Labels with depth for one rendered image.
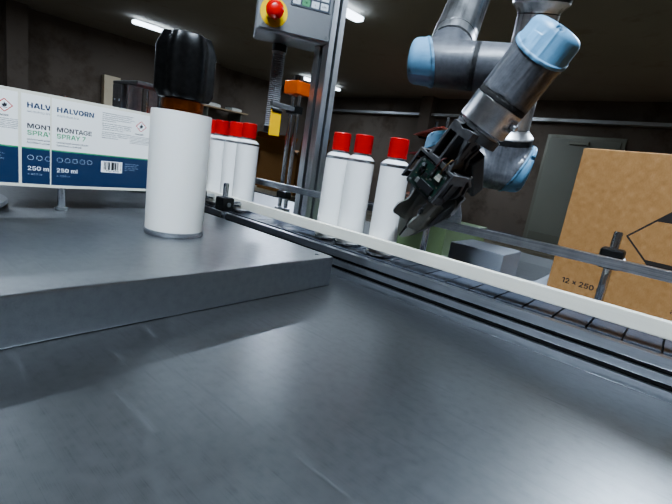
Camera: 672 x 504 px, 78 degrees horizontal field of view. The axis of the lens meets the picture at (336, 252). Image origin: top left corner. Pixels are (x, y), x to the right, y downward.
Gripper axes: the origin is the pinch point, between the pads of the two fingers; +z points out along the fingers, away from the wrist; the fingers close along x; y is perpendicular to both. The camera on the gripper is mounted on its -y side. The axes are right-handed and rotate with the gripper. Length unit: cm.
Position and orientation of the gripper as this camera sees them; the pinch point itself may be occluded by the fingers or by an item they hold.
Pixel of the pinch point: (406, 229)
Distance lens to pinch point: 73.5
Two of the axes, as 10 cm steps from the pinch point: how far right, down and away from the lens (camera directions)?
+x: 5.8, 7.0, -4.2
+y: -6.4, 0.7, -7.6
